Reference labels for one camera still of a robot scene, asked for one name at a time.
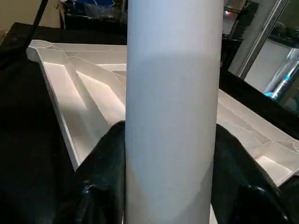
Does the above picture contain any black work mat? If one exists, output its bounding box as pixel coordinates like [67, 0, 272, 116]
[0, 22, 299, 224]

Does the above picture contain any teal and white mop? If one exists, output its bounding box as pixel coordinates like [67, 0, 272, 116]
[263, 60, 299, 101]

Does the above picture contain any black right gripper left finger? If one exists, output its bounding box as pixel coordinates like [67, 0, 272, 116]
[53, 120, 127, 224]

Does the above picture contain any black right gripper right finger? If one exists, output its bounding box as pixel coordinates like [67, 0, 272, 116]
[210, 123, 291, 224]

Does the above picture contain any blue fabric bag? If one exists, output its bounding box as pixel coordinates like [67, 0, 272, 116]
[69, 0, 128, 15]

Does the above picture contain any white plastic table top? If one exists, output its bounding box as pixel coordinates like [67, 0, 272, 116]
[26, 40, 299, 188]

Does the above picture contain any white plastic table leg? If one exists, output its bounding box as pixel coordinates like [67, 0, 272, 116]
[122, 0, 225, 224]

